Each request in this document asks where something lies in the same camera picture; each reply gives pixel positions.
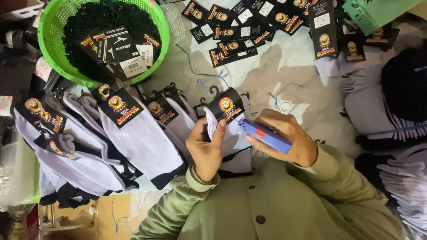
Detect person's right hand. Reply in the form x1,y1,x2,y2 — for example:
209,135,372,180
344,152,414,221
245,108,318,167

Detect person's left hand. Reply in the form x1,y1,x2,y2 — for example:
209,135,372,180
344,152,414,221
185,117,228,183

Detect blue tagging gun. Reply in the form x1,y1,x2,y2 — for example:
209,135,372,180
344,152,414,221
237,119,293,154

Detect white sock pair black trim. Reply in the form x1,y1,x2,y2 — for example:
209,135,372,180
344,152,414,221
203,106,253,175

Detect black label card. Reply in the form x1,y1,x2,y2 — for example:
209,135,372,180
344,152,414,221
207,87,246,124

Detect green button shirt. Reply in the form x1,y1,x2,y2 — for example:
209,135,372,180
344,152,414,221
177,152,406,240

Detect heap of grey striped socks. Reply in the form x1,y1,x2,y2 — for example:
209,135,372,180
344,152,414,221
341,63,427,150

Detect pile of labelled white socks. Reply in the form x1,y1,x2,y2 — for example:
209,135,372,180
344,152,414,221
13,83,199,209

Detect stack of plain white socks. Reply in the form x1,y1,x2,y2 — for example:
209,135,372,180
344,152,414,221
377,159,427,235

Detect black knit bundle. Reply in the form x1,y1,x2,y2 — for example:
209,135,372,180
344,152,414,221
381,48,427,122

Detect pile of black label cards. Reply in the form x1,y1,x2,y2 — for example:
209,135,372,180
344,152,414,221
181,0,400,68

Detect bundle of black sport labels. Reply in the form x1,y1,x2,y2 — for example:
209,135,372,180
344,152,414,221
79,26,161,79

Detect green paper bag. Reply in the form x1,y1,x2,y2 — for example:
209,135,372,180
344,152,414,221
342,0,423,36

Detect green plastic basket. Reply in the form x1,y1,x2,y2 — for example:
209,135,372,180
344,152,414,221
37,0,170,88

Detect heap of dark packed goods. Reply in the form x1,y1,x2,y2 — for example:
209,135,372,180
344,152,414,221
0,0,67,117

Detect blue plastic string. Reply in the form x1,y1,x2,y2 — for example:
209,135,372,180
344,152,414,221
268,83,303,112
175,43,231,95

